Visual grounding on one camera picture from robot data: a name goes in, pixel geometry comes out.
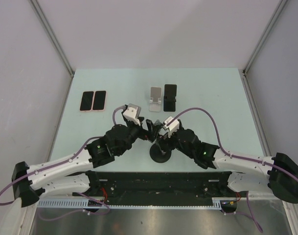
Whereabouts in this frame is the white slotted cable duct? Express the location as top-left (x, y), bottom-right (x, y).
top-left (37, 198), bottom-right (236, 210)

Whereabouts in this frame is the silver folding phone stand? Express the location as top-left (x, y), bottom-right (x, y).
top-left (149, 87), bottom-right (162, 112)

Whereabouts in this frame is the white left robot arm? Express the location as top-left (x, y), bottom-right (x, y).
top-left (0, 117), bottom-right (163, 208)

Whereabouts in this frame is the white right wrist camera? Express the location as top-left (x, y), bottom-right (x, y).
top-left (163, 116), bottom-right (180, 138)

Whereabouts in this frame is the black folding phone stand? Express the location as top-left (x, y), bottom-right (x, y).
top-left (163, 84), bottom-right (177, 112)

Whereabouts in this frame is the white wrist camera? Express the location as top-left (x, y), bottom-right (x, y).
top-left (163, 116), bottom-right (180, 138)
top-left (122, 103), bottom-right (141, 126)

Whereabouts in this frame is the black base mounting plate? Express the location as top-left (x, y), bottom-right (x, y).
top-left (84, 171), bottom-right (246, 205)

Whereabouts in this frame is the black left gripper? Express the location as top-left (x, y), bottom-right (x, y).
top-left (116, 117), bottom-right (160, 156)

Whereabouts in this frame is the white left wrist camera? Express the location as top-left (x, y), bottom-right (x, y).
top-left (122, 103), bottom-right (141, 126)

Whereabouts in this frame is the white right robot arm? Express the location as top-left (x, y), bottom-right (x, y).
top-left (156, 129), bottom-right (298, 204)

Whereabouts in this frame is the pink cased smartphone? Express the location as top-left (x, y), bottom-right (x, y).
top-left (92, 91), bottom-right (107, 111)
top-left (79, 91), bottom-right (94, 112)

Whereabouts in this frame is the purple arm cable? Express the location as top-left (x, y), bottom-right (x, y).
top-left (167, 107), bottom-right (298, 232)
top-left (0, 104), bottom-right (127, 221)

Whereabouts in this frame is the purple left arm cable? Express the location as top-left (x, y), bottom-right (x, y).
top-left (0, 104), bottom-right (127, 221)

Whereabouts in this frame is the black round base phone stand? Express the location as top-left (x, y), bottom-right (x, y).
top-left (149, 140), bottom-right (172, 164)

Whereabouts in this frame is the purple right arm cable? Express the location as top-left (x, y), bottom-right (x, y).
top-left (167, 107), bottom-right (298, 232)

